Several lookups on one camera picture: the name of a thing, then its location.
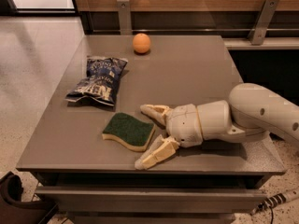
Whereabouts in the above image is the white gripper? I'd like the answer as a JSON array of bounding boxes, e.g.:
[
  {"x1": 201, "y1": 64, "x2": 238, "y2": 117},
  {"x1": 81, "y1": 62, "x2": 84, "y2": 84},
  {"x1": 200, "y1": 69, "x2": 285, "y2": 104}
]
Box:
[{"x1": 135, "y1": 100, "x2": 233, "y2": 170}]

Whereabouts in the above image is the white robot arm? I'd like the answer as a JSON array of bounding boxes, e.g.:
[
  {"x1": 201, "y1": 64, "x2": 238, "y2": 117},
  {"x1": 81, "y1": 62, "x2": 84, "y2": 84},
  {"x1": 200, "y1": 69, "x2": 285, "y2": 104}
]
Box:
[{"x1": 135, "y1": 83, "x2": 299, "y2": 170}]

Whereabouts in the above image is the green yellow sponge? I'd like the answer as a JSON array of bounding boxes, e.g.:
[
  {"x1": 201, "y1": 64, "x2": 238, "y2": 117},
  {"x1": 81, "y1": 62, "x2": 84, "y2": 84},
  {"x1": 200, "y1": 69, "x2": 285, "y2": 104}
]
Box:
[{"x1": 102, "y1": 113, "x2": 155, "y2": 152}]

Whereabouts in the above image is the blue chip bag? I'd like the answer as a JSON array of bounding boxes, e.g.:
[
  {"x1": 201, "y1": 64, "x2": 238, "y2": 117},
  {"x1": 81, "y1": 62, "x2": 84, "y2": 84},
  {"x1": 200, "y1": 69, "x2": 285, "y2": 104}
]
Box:
[{"x1": 65, "y1": 56, "x2": 128, "y2": 106}]

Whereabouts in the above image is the orange fruit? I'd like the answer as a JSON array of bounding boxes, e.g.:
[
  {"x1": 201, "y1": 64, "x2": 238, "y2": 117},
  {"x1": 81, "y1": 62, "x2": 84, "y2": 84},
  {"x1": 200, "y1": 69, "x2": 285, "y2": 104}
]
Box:
[{"x1": 133, "y1": 33, "x2": 150, "y2": 54}]

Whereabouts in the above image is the black chair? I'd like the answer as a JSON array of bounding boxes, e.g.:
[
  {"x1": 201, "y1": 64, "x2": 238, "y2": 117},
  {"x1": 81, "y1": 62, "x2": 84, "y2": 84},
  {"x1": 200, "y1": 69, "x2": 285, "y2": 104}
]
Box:
[{"x1": 0, "y1": 172, "x2": 58, "y2": 224}]

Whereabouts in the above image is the left metal bracket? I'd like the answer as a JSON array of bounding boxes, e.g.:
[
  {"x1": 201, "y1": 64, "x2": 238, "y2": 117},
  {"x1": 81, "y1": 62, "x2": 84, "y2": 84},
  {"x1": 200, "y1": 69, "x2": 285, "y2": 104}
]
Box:
[{"x1": 117, "y1": 0, "x2": 133, "y2": 35}]

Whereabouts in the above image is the metal bracket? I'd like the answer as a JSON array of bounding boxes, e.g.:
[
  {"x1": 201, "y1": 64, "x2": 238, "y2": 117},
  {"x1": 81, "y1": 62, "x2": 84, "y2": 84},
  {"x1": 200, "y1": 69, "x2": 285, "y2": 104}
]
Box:
[
  {"x1": 248, "y1": 0, "x2": 280, "y2": 46},
  {"x1": 117, "y1": 0, "x2": 133, "y2": 35}
]

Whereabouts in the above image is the right metal bracket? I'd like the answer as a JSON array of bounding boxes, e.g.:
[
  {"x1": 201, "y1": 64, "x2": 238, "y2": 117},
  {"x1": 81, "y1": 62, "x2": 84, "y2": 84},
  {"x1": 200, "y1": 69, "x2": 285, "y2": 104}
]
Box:
[{"x1": 248, "y1": 0, "x2": 280, "y2": 46}]

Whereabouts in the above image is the striped cable on floor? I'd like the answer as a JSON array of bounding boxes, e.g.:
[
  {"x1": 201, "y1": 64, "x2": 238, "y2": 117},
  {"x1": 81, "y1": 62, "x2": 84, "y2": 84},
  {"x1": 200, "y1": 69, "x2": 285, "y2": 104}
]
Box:
[{"x1": 250, "y1": 189, "x2": 299, "y2": 216}]

